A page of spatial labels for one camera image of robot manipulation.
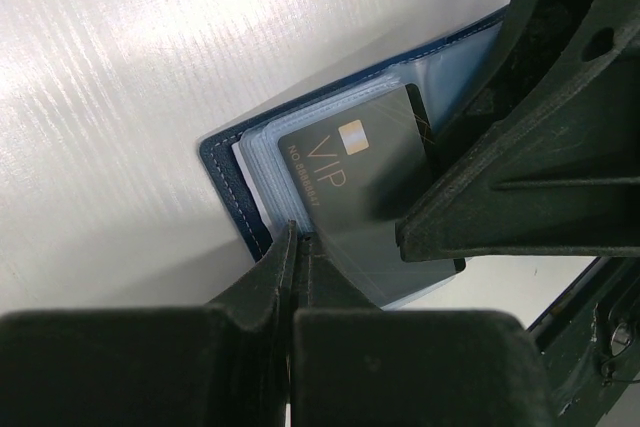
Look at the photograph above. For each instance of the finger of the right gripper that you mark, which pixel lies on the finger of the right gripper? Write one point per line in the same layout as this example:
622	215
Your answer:
541	154

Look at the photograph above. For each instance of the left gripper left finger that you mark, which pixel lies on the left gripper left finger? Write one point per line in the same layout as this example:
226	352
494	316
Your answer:
218	364

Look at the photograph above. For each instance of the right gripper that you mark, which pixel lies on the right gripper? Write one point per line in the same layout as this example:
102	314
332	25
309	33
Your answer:
589	341

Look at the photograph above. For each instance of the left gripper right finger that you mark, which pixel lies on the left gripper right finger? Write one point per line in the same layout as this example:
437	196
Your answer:
352	364

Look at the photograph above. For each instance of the black VIP card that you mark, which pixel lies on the black VIP card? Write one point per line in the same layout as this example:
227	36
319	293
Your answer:
358	172

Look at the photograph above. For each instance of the blue card holder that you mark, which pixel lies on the blue card holder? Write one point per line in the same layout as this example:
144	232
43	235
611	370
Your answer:
250	174

